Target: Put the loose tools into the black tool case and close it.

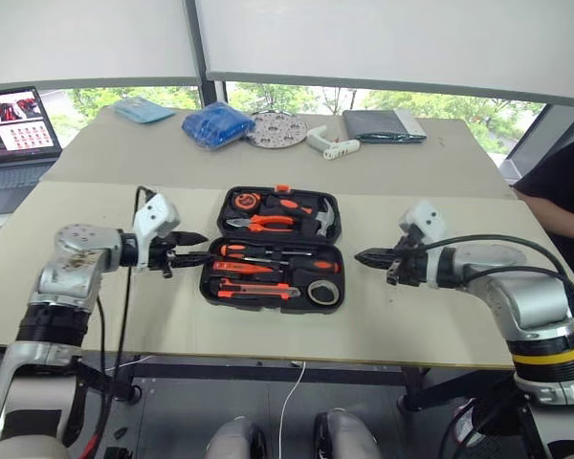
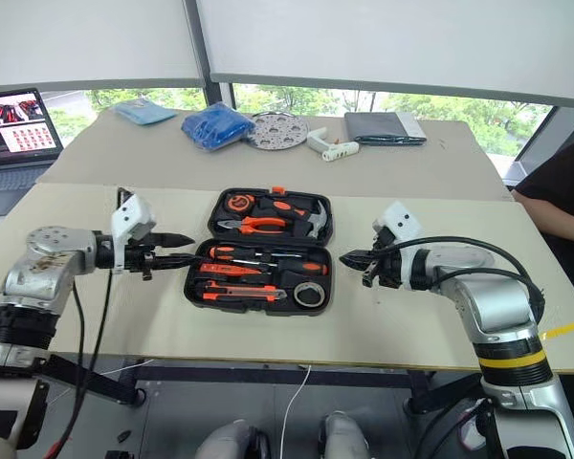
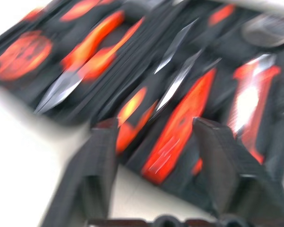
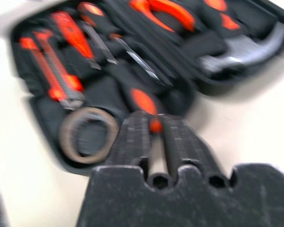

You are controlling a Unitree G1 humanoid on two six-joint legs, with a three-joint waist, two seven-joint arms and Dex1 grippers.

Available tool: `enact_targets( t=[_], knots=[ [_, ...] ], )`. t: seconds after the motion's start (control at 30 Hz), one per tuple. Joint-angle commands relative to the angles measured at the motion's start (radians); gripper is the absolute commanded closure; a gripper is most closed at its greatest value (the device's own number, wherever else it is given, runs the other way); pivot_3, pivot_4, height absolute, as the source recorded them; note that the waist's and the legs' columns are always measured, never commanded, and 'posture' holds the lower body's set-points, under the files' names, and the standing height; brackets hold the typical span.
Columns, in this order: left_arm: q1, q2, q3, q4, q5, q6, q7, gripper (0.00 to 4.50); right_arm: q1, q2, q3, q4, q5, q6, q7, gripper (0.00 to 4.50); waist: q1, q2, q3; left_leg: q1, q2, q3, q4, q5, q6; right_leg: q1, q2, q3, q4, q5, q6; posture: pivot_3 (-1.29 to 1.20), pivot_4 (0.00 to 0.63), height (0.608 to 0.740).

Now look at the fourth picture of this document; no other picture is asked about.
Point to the claw hammer silver head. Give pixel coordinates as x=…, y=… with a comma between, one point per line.
x=246, y=52

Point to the black electrical tape roll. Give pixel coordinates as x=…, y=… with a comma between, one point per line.
x=68, y=142

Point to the orange tester screwdriver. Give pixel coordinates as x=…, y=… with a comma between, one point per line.
x=73, y=35

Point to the orange black utility knife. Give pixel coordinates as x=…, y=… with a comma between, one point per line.
x=52, y=68

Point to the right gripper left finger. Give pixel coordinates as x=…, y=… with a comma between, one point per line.
x=132, y=142

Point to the black plastic tool case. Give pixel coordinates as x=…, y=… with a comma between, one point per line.
x=104, y=92

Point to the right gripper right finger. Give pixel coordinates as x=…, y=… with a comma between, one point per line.
x=187, y=144

